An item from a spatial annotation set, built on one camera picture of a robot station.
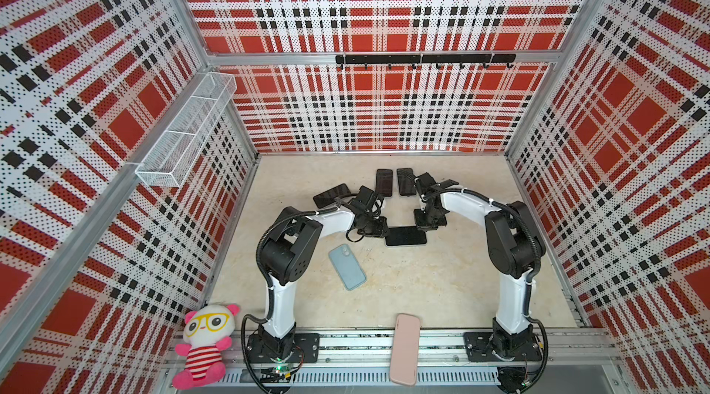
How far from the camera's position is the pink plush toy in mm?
666

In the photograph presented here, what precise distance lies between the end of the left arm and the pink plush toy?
0.45 m

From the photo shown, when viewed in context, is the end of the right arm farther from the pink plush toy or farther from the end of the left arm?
the pink plush toy

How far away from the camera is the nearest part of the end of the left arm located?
2.56 feet

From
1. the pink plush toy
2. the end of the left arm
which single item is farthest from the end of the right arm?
the pink plush toy
